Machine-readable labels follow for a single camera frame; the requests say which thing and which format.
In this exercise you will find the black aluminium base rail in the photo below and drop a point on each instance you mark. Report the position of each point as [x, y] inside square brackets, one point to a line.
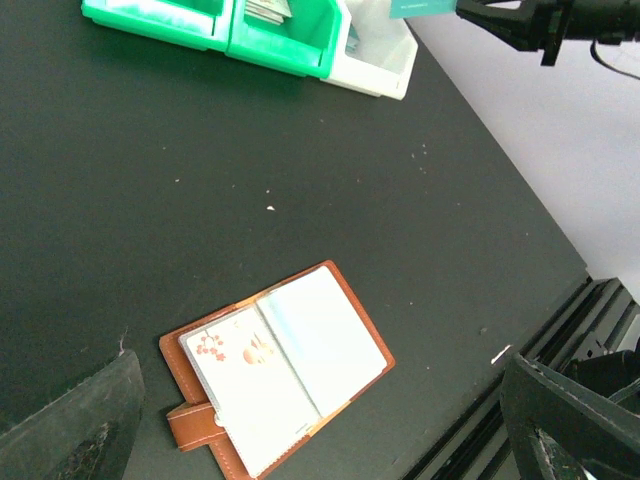
[583, 341]

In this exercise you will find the white plastic bin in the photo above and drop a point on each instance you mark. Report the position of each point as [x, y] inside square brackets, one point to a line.
[383, 62]

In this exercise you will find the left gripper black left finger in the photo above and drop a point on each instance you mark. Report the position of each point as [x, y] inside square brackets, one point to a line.
[87, 433]

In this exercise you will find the left green plastic bin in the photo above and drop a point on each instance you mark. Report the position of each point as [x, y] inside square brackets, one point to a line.
[199, 25]

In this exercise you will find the white card red flowers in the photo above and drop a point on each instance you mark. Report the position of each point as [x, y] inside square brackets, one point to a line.
[258, 398]

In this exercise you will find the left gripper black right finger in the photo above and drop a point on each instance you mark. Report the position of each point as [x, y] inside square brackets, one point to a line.
[560, 429]

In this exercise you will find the middle green plastic bin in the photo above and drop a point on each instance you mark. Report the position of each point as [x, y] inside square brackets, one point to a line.
[304, 44]

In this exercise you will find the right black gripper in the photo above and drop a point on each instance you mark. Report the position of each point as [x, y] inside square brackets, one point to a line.
[543, 28]

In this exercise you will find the pink white numbered card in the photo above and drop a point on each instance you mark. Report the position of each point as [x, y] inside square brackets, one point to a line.
[272, 11]

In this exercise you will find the brown leather card holder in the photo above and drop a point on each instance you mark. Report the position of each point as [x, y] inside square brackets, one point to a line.
[329, 339]

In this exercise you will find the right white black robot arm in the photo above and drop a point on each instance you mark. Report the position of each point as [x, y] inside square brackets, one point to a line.
[606, 22]

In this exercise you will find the teal VIP card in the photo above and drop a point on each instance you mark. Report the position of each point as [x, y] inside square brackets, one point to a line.
[402, 9]

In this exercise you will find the green plastic bin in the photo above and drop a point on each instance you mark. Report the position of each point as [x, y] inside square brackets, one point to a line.
[304, 44]
[199, 25]

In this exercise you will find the teal card in white bin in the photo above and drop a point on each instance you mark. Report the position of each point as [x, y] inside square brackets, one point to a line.
[353, 40]

